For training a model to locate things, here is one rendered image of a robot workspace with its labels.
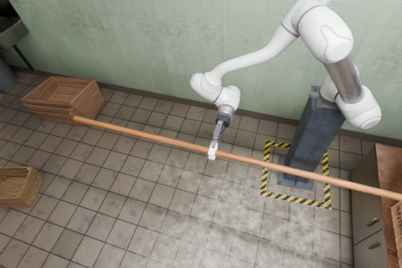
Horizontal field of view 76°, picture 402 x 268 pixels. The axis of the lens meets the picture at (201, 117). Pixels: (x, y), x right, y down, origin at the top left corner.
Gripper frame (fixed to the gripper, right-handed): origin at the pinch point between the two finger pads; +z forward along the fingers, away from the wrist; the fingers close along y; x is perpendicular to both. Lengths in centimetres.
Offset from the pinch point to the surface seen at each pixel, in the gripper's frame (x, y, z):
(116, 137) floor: 128, 120, -55
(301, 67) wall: -40, 43, -120
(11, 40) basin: 247, 42, -95
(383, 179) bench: -103, 62, -44
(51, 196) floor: 155, 119, 21
